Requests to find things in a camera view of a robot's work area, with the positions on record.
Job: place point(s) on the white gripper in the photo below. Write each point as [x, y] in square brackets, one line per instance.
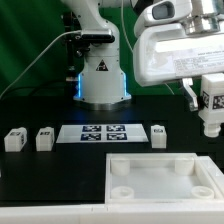
[178, 39]

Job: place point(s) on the white square table top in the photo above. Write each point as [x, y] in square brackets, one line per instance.
[138, 178]

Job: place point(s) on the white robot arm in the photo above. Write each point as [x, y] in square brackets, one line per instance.
[101, 84]

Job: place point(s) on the white tag base sheet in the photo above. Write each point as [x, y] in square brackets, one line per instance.
[102, 133]

